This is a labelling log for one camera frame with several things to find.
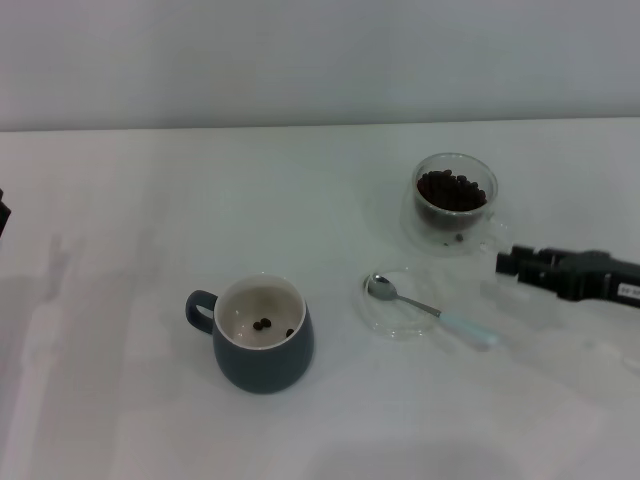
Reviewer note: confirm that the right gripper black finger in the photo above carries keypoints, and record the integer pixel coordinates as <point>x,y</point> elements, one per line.
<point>509,264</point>
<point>532,253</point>

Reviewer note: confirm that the dark grey ceramic mug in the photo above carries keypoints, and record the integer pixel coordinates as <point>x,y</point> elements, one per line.
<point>260,370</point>

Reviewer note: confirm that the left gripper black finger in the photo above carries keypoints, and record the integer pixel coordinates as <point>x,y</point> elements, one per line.
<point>4,212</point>

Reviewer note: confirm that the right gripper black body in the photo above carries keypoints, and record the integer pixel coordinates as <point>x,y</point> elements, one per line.
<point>585,275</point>

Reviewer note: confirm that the double-wall glass cup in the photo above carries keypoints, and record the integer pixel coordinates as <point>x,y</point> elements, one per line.
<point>425,230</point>

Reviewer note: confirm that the clear glass saucer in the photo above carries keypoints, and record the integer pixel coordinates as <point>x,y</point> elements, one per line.
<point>395,327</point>

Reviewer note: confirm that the brown coffee bean pile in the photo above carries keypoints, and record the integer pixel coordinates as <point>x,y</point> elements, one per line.
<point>450,192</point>

